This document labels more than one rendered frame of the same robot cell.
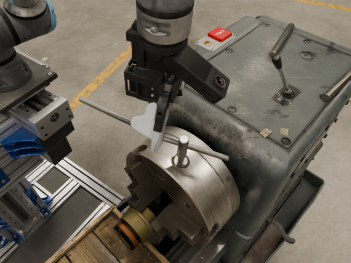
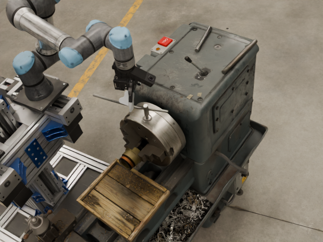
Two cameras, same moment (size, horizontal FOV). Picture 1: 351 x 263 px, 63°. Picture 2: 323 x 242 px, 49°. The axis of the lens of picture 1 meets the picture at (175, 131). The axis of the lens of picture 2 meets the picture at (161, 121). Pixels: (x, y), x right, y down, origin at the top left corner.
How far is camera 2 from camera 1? 0.96 m
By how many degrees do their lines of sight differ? 2
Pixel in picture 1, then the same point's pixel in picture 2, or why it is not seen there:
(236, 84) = (175, 72)
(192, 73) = (139, 77)
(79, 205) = (89, 182)
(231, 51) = (172, 52)
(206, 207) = (163, 139)
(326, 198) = (293, 147)
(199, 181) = (157, 126)
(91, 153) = (90, 143)
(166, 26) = (125, 64)
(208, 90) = (146, 82)
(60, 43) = not seen: hidden behind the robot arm
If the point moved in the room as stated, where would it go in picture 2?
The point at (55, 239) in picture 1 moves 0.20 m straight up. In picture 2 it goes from (76, 207) to (67, 194)
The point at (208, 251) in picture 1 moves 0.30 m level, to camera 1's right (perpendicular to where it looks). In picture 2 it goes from (177, 174) to (235, 165)
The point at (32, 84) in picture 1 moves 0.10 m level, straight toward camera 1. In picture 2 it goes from (55, 92) to (64, 102)
